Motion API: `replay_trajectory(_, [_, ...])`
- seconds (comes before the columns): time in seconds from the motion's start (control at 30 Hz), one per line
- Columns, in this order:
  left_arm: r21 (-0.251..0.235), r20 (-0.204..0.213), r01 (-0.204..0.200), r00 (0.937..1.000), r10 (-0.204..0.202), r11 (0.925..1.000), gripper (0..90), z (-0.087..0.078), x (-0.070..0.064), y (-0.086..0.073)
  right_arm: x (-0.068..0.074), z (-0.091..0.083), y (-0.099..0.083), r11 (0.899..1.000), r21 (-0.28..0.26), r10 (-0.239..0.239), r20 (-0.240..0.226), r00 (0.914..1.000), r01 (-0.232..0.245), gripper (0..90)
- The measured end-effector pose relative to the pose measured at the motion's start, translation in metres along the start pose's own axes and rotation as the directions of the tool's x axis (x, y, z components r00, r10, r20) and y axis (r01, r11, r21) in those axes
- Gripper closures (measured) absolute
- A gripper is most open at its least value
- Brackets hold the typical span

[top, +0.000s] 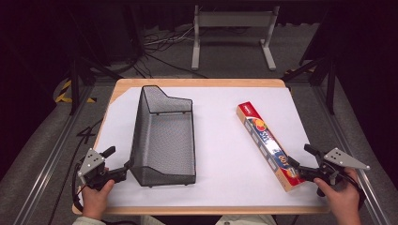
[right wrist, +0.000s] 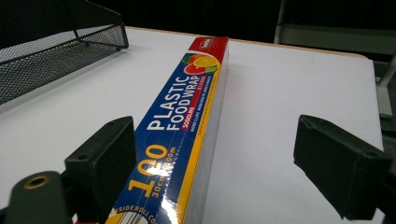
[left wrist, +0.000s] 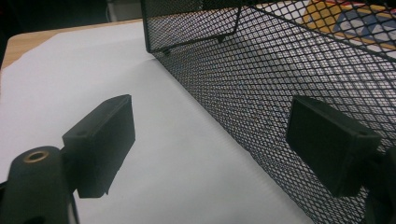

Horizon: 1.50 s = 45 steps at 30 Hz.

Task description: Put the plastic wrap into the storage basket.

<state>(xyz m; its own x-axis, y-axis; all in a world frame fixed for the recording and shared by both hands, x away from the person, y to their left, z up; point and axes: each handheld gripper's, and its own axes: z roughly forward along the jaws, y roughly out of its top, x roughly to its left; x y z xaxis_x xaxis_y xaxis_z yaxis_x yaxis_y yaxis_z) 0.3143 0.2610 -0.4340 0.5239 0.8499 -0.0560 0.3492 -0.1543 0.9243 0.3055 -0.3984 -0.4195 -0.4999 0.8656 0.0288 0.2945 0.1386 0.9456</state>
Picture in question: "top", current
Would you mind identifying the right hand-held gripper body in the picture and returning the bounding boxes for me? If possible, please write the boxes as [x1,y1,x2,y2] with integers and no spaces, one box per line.
[313,147,372,199]

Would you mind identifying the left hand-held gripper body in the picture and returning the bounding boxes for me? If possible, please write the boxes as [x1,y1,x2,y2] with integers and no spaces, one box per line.
[76,147,117,191]

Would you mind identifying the long red cling wrap box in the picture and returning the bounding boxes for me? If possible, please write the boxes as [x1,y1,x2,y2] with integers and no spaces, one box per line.
[236,100,306,193]

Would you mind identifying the black wire mesh basket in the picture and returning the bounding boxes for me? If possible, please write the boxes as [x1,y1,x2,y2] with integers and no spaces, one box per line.
[129,84,197,188]

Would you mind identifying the person's right hand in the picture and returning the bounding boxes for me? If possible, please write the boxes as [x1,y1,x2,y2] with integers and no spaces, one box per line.
[313,167,361,219]

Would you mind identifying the person's left hand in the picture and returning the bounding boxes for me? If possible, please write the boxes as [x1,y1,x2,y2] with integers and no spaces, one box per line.
[81,178,116,221]

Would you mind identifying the black tape floor mark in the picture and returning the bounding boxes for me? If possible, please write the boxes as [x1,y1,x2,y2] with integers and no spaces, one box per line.
[76,125,97,145]

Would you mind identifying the black tripod stand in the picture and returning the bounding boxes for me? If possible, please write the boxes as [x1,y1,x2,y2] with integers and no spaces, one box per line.
[281,55,338,116]
[66,54,124,116]

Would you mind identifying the yellow black hazard tape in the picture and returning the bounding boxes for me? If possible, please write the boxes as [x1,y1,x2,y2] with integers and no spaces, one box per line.
[54,79,98,104]

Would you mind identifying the person's light trousers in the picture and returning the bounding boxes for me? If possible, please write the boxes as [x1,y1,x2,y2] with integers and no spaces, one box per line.
[140,214,278,225]

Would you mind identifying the white table sheet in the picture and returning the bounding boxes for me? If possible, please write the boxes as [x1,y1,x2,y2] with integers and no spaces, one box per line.
[93,86,329,208]

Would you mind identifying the white metal stand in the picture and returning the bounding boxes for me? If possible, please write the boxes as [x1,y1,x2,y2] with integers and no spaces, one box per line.
[191,4,281,72]

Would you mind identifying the aluminium floor rail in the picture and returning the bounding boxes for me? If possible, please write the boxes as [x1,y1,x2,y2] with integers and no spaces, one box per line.
[11,83,96,225]
[312,83,392,225]

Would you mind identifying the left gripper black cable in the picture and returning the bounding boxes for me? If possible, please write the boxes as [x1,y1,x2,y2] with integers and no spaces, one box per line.
[70,162,86,214]

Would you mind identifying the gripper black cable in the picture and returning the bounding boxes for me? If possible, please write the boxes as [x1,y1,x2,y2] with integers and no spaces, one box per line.
[339,170,368,210]
[70,162,86,214]

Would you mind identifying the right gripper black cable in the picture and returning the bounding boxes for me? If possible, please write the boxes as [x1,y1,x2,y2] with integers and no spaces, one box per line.
[339,170,368,210]

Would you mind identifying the bundle of floor cables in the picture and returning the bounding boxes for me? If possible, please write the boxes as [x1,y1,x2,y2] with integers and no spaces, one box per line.
[125,25,210,80]

